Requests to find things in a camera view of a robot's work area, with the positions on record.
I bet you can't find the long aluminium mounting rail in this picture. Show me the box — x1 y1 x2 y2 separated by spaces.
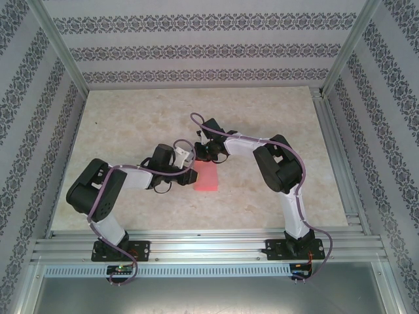
31 228 390 264

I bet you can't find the grey metal base sheet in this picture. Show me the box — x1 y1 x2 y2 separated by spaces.
32 277 390 314

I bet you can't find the pink cloth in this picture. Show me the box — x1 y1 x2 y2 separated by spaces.
192 162 219 193

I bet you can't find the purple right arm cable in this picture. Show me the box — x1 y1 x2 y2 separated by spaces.
190 113 335 285

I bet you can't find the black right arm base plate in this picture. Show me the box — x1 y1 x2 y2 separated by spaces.
265 238 323 262

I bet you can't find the slotted grey cable duct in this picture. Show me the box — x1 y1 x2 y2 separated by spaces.
44 264 292 278

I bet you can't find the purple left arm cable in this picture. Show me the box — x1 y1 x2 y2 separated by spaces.
87 139 194 288

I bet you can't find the aluminium frame post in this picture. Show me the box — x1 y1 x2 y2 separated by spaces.
321 0 384 97
31 0 90 96

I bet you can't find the small circuit board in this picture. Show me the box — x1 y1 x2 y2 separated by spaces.
107 265 135 275
290 264 312 276

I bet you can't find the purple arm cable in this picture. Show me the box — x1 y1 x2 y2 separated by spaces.
87 139 194 288
190 113 335 285

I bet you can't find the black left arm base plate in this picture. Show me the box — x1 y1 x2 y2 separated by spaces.
92 240 151 262

